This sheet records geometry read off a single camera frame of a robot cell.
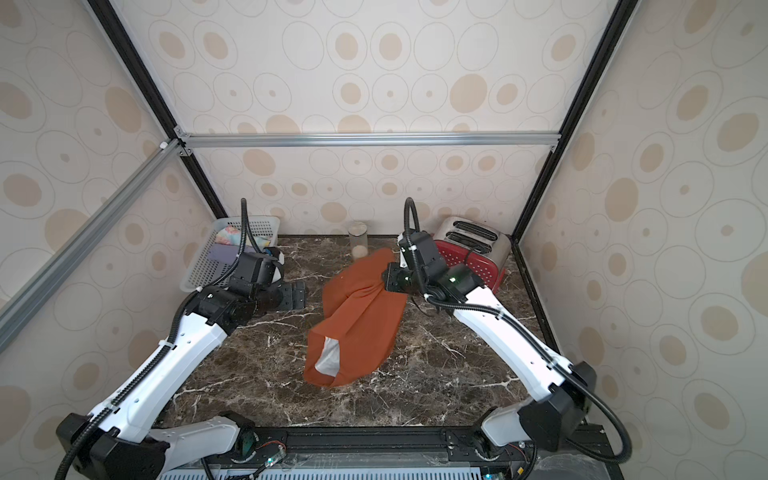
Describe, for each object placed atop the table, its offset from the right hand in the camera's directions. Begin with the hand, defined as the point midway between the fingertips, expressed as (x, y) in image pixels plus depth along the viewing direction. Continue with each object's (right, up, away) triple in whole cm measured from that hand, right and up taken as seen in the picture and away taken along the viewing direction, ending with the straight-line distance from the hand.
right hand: (396, 272), depth 75 cm
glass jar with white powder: (-13, +11, +29) cm, 34 cm away
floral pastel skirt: (-60, +13, +34) cm, 70 cm away
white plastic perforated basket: (-66, -1, +26) cm, 71 cm away
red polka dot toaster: (+23, +9, +23) cm, 34 cm away
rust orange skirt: (-9, -12, 0) cm, 15 cm away
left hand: (-25, -4, +1) cm, 25 cm away
